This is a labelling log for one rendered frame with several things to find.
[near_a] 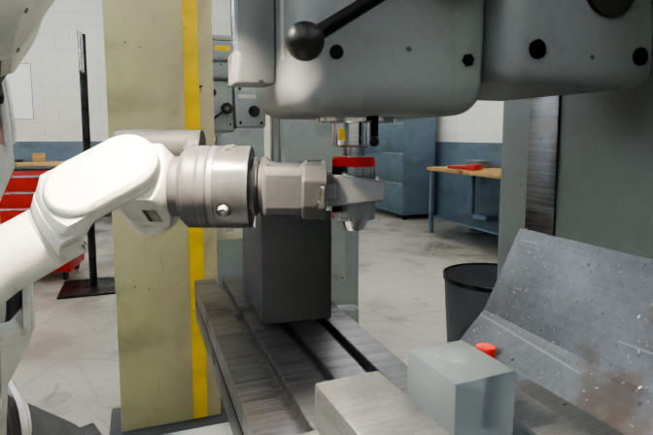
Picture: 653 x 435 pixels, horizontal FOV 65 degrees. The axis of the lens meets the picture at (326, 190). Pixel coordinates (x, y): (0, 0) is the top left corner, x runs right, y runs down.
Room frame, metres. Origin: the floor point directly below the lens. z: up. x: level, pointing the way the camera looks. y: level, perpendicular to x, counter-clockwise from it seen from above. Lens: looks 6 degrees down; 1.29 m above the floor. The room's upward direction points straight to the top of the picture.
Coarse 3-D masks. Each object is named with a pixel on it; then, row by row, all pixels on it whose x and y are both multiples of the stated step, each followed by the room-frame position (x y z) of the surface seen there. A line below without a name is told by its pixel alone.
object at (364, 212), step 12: (336, 168) 0.53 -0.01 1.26; (348, 168) 0.53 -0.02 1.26; (360, 168) 0.53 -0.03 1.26; (372, 168) 0.53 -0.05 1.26; (360, 204) 0.53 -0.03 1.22; (372, 204) 0.54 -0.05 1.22; (336, 216) 0.53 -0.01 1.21; (348, 216) 0.53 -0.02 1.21; (360, 216) 0.53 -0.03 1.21; (372, 216) 0.54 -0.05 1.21
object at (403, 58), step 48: (288, 0) 0.46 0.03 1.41; (336, 0) 0.43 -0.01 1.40; (432, 0) 0.47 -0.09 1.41; (480, 0) 0.49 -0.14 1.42; (336, 48) 0.43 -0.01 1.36; (384, 48) 0.45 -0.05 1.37; (432, 48) 0.47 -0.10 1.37; (480, 48) 0.49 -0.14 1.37; (288, 96) 0.47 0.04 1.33; (336, 96) 0.44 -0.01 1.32; (384, 96) 0.45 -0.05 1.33; (432, 96) 0.47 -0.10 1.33
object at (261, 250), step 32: (256, 224) 0.85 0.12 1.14; (288, 224) 0.82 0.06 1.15; (320, 224) 0.84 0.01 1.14; (256, 256) 0.86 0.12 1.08; (288, 256) 0.82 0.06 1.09; (320, 256) 0.84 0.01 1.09; (256, 288) 0.86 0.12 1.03; (288, 288) 0.82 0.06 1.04; (320, 288) 0.84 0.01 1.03; (288, 320) 0.82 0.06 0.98
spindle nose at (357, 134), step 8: (336, 128) 0.53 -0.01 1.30; (344, 128) 0.53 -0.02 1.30; (352, 128) 0.52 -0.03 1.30; (360, 128) 0.52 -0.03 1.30; (368, 128) 0.53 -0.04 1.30; (336, 136) 0.53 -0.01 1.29; (352, 136) 0.52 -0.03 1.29; (360, 136) 0.52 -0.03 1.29; (368, 136) 0.53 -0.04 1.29; (336, 144) 0.53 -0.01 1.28; (344, 144) 0.53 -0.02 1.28; (352, 144) 0.52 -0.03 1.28; (360, 144) 0.52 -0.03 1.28; (368, 144) 0.53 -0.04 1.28
